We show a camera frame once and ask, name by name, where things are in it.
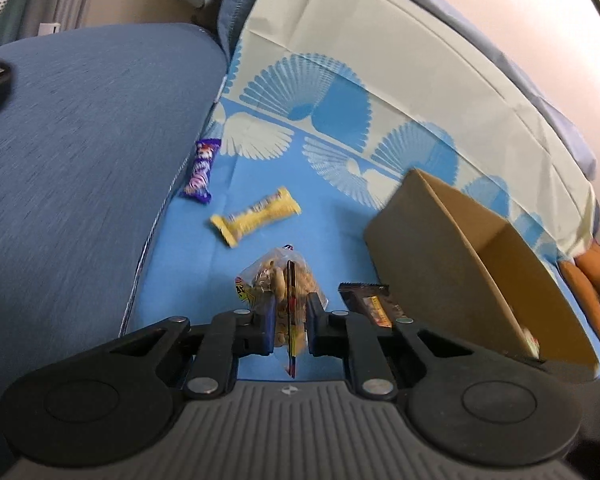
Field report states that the blue patterned sofa cover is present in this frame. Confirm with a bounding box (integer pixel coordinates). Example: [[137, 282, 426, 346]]
[[124, 0, 596, 332]]

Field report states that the grey-blue sheet on backrest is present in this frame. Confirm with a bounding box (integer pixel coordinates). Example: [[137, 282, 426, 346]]
[[160, 0, 598, 181]]

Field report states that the orange cushion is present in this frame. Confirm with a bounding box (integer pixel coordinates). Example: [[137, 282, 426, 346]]
[[559, 240, 600, 338]]

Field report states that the yellow snack bar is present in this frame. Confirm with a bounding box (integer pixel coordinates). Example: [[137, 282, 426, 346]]
[[210, 186, 302, 248]]

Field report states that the cardboard box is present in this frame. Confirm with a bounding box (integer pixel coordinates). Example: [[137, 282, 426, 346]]
[[364, 170, 600, 375]]

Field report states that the clear bag of cookies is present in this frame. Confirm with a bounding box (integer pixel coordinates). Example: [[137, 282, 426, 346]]
[[234, 245, 328, 378]]

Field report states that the black chocolate bar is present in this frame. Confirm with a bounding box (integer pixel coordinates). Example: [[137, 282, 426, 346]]
[[338, 283, 406, 328]]

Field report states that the purple candy bar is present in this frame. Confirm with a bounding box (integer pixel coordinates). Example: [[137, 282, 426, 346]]
[[181, 138, 222, 205]]

